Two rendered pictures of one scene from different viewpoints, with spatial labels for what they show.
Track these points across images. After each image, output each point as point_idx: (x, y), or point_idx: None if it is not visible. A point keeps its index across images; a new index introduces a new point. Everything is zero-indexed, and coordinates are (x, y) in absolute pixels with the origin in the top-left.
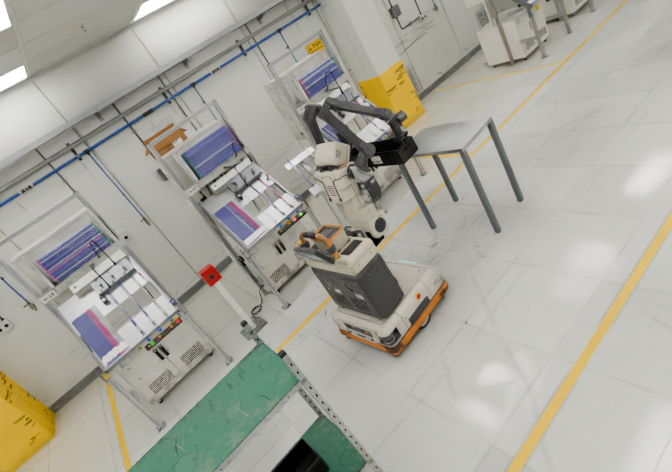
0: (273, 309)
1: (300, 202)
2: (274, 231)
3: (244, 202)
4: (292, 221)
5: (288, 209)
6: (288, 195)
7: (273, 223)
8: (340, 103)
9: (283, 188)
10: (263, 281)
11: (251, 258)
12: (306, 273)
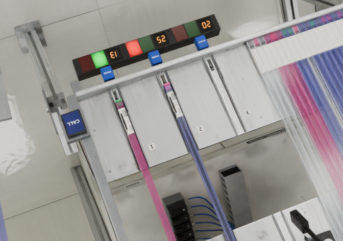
0: (277, 1)
1: (75, 100)
2: (204, 149)
3: (309, 217)
4: (145, 42)
5: (138, 97)
6: (107, 163)
7: (222, 63)
8: None
9: (113, 205)
10: (297, 14)
11: None
12: (144, 66)
